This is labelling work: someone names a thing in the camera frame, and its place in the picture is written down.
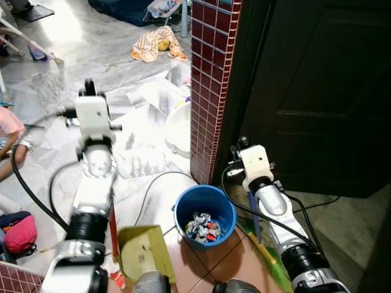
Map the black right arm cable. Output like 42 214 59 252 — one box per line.
221 160 326 252

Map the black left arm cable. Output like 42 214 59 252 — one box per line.
9 110 79 234

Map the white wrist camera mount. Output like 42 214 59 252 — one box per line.
236 145 276 191
73 95 117 147

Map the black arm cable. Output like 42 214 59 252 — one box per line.
9 110 79 234
221 160 326 252

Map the white plastic basin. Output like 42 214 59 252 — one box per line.
164 100 192 159

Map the grey robot left leg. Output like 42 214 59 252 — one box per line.
131 271 172 293

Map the pink bag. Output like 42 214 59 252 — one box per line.
0 211 38 256

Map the grey robot leg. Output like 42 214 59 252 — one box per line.
131 271 172 293
210 278 263 293

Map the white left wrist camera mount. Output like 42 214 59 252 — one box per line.
73 95 117 147

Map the red tiled pillar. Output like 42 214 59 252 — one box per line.
190 0 244 185

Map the blue plastic bucket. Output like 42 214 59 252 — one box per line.
172 185 238 248

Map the dark blue mattress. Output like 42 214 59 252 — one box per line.
88 0 161 27

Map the orange striped cloth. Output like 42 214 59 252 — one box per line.
131 26 189 63

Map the black floor mat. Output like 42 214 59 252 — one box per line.
12 2 55 23

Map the yellow-green dustpan with red handle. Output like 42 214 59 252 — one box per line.
108 206 178 290

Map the thin black floor cable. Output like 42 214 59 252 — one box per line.
134 170 197 228

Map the white mop stick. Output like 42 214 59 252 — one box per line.
0 17 65 66

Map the crumpled foil wrapper rubbish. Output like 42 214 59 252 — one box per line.
185 212 222 242

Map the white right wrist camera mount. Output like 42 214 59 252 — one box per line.
236 145 276 191

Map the dark wooden door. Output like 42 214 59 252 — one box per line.
237 0 391 200

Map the green broom with blue handle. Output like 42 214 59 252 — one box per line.
243 192 295 293

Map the grey robot right leg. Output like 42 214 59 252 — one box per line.
210 278 263 293

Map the child in pink shirt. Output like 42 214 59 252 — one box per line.
0 106 32 183

